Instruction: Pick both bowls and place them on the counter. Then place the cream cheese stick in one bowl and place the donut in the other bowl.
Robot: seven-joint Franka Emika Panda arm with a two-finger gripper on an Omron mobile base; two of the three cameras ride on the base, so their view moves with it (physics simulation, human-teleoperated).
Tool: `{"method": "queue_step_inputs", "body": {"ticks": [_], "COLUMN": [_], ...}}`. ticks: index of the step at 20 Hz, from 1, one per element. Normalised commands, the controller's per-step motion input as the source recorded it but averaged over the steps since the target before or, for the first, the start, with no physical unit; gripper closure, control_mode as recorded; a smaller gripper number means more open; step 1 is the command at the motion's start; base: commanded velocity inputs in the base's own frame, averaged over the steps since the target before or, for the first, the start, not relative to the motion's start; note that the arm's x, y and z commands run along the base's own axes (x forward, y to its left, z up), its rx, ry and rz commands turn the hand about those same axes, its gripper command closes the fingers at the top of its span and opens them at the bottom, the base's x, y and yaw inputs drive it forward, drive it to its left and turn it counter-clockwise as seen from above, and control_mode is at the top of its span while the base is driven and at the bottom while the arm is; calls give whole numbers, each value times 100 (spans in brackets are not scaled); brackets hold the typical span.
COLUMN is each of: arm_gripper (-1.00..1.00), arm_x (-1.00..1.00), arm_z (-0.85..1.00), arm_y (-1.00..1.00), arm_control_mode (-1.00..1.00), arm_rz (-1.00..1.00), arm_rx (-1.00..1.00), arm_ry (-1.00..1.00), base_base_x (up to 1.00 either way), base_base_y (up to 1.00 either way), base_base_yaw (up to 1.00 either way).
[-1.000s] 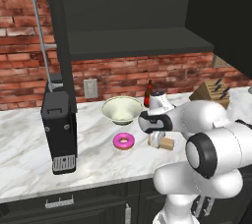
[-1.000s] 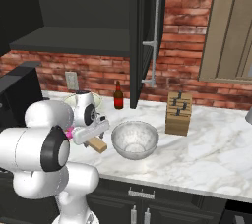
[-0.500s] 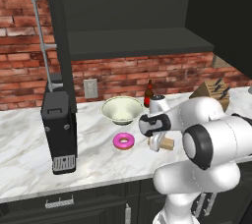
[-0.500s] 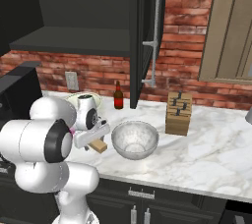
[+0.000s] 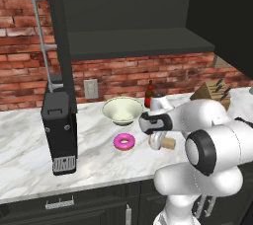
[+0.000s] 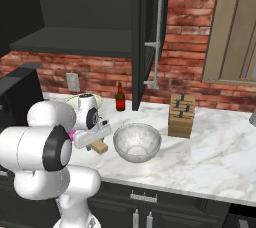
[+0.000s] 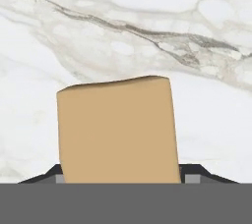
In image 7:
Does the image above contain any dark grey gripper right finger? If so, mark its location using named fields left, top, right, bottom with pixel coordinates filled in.
left=178, top=163, right=240, bottom=185

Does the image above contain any tan cream cheese stick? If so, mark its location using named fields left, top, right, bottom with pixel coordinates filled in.
left=55, top=75, right=182, bottom=185

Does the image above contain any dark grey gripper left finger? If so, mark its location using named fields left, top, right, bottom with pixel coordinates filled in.
left=18, top=164, right=66, bottom=185

